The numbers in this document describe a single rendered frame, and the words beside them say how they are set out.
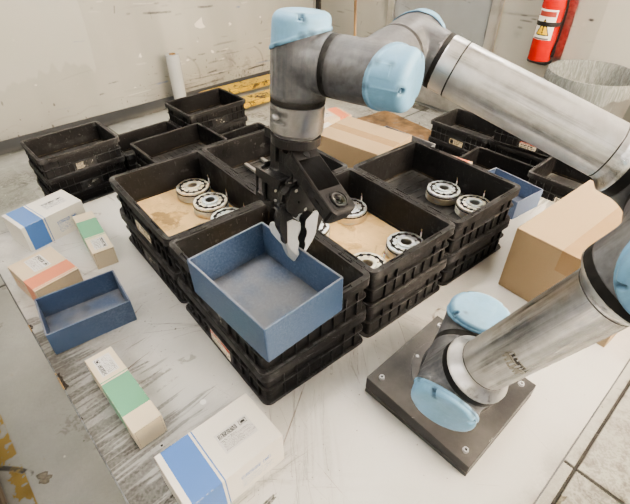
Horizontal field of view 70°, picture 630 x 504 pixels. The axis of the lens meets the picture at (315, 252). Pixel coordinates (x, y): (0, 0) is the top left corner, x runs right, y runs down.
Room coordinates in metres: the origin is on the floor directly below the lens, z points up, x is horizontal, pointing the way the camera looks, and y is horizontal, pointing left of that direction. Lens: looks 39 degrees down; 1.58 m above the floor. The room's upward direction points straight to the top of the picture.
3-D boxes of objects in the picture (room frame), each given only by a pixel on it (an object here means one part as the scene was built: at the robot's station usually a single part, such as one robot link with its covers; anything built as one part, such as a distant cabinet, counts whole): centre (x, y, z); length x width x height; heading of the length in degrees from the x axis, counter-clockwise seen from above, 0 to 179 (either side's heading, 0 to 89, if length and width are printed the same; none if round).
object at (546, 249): (0.96, -0.78, 0.80); 0.40 x 0.30 x 0.20; 129
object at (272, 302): (0.52, 0.08, 1.10); 0.20 x 0.15 x 0.07; 43
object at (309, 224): (0.60, 0.03, 1.15); 0.06 x 0.03 x 0.09; 41
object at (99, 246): (1.13, 0.69, 0.73); 0.24 x 0.06 x 0.06; 36
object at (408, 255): (0.98, -0.12, 0.92); 0.40 x 0.30 x 0.02; 39
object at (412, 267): (0.98, -0.12, 0.87); 0.40 x 0.30 x 0.11; 39
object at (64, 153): (2.16, 1.26, 0.37); 0.40 x 0.30 x 0.45; 133
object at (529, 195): (1.40, -0.68, 0.74); 0.20 x 0.15 x 0.07; 35
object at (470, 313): (0.59, -0.31, 0.91); 0.13 x 0.12 x 0.14; 150
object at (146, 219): (1.10, 0.37, 0.92); 0.40 x 0.30 x 0.02; 39
